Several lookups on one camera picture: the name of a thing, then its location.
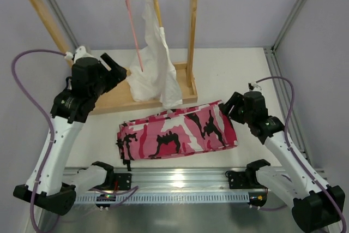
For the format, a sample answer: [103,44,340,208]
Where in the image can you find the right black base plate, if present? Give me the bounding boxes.
[225,170,250,189]

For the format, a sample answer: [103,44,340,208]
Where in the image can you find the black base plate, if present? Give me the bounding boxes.
[225,170,250,189]
[113,173,132,192]

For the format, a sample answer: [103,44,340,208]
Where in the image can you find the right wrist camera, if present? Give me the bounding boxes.
[248,82,262,93]

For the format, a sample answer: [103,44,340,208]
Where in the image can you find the white t-shirt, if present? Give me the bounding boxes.
[126,0,183,109]

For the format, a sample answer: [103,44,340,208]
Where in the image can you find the pink camouflage trousers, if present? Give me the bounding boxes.
[116,100,238,169]

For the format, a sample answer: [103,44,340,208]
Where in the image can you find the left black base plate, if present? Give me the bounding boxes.
[113,173,132,192]

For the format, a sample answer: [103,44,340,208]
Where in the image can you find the aluminium mounting rail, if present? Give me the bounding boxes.
[62,167,328,197]

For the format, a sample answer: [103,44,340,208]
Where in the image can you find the pink wire hanger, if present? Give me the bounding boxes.
[125,0,143,72]

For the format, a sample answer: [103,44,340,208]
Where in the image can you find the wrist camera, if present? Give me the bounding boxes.
[248,82,262,93]
[64,46,92,65]

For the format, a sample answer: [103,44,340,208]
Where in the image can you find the wooden hanger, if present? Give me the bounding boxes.
[153,0,163,27]

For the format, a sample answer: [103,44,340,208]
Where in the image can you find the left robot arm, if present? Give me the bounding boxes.
[13,51,127,216]

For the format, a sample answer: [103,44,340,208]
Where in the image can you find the wooden clothes rack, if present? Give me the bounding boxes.
[23,0,200,115]

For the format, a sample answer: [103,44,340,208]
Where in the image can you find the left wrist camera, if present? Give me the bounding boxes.
[64,46,92,65]

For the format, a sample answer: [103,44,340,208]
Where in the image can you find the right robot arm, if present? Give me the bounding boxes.
[220,91,345,232]

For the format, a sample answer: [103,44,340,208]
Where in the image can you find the slotted cable duct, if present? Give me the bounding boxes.
[75,192,250,205]

